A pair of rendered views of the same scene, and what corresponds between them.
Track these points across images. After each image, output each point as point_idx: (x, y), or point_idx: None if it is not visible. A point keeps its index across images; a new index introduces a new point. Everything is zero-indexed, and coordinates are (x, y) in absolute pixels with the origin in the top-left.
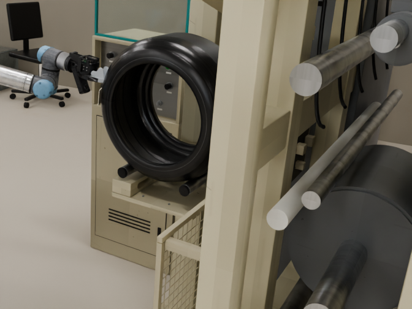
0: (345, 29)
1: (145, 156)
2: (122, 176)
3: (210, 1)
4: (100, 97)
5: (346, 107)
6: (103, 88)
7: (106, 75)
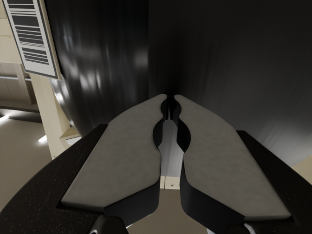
0: None
1: None
2: None
3: (69, 132)
4: (34, 23)
5: None
6: (48, 80)
7: (74, 126)
